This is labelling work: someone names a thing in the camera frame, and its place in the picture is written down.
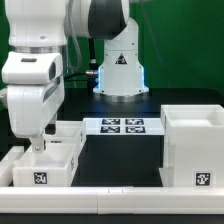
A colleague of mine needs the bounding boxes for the black cables on table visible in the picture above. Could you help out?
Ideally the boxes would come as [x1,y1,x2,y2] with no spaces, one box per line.
[63,71,99,89]

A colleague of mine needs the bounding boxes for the white front fence rail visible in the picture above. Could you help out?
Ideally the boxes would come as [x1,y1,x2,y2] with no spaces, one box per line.
[0,187,224,214]

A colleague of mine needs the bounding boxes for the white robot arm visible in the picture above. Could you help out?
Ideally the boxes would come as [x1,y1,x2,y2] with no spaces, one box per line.
[2,0,149,152]

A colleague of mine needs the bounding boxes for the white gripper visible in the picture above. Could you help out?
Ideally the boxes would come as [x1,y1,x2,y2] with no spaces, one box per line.
[2,52,64,153]

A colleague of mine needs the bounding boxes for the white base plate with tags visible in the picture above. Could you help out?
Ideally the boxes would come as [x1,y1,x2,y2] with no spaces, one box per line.
[84,118,164,136]

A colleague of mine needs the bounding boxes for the white fence rail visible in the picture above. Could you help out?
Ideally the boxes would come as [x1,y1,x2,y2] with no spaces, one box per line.
[0,146,24,187]
[0,187,224,214]

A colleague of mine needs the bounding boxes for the white drawer box left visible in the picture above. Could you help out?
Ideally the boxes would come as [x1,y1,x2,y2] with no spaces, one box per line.
[44,121,86,156]

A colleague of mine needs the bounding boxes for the white drawer box with tag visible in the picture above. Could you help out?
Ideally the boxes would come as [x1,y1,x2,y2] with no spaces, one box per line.
[12,143,78,187]

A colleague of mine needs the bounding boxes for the white left fence rail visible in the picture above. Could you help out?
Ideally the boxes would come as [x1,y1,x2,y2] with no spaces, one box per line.
[0,146,24,187]

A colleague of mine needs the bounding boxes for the white drawer cabinet housing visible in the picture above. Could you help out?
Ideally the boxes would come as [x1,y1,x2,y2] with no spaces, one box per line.
[159,105,224,188]

